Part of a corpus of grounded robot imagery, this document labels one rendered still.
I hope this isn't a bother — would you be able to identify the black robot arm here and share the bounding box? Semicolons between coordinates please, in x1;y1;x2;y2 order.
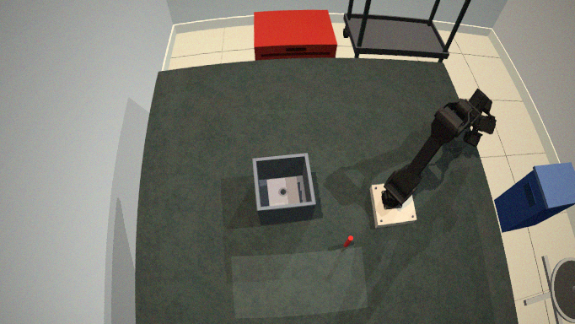
381;89;497;209

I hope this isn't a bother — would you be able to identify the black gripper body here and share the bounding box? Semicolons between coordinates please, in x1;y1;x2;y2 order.
463;99;492;147

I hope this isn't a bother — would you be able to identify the red peg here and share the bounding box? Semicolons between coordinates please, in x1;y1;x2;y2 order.
344;236;353;247

